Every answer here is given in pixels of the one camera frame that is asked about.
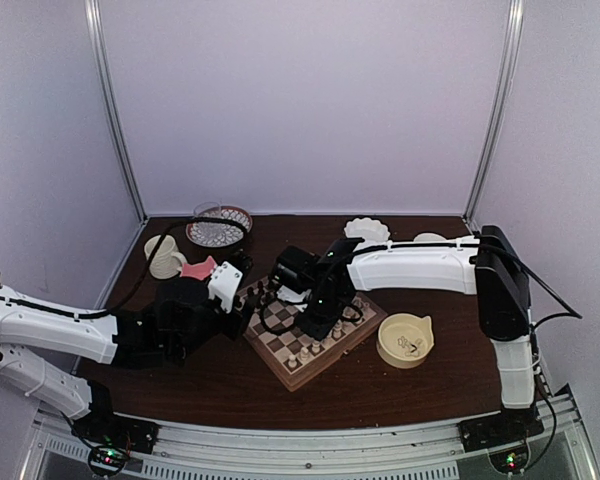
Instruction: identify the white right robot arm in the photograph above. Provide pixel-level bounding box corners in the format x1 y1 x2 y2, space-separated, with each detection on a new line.
269 217 535 442

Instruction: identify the clear drinking glass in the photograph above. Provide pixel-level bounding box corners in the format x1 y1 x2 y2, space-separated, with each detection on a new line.
194 201 223 218

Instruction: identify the aluminium front rail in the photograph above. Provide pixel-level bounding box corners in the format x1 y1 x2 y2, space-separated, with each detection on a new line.
22 392 586 480

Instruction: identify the wooden chess board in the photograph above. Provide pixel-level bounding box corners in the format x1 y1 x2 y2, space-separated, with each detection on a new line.
239 278 387 392

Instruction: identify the white scalloped bowl black rim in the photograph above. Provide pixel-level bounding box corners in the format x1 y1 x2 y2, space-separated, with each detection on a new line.
344 217 390 242

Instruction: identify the white ribbed mug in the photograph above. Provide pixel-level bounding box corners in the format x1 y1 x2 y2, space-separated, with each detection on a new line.
144 235 187 280

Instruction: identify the pink cat ear bowl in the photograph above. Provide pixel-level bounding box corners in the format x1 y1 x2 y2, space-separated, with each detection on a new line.
180 256 217 281

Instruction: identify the aluminium frame post right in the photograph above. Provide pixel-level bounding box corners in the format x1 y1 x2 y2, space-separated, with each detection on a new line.
462 0 525 231

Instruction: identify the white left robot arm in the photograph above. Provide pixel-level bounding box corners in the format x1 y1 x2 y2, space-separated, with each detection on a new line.
0 251 254 444

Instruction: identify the aluminium frame post left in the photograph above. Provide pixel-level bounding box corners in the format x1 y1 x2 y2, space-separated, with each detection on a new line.
84 0 147 222

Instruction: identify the plain white round bowl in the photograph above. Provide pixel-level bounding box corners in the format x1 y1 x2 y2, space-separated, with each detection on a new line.
413 232 447 243

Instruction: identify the cream cat ear bowl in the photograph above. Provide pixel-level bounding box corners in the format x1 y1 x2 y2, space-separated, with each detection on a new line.
376 313 435 369

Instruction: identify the aluminium frame post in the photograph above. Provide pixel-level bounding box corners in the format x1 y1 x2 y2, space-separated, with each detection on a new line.
84 0 147 222
462 0 525 231

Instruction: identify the patterned ceramic plate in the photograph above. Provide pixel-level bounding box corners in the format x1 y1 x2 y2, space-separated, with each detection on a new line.
185 206 253 248

